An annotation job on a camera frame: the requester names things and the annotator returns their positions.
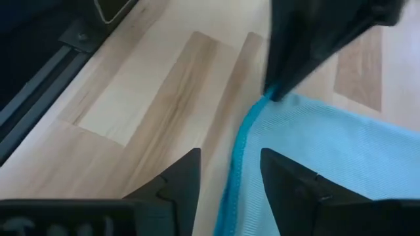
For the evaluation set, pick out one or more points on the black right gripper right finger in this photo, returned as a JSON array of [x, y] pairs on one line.
[[328, 216]]

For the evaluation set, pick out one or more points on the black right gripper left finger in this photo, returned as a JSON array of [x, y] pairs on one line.
[[98, 216]]

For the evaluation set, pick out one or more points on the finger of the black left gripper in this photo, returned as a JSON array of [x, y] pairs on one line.
[[387, 13], [311, 32]]

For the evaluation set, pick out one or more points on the light blue microfiber towel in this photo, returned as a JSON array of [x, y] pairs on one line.
[[328, 147]]

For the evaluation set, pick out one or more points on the black metal table frame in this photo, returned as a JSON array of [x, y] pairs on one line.
[[33, 49]]

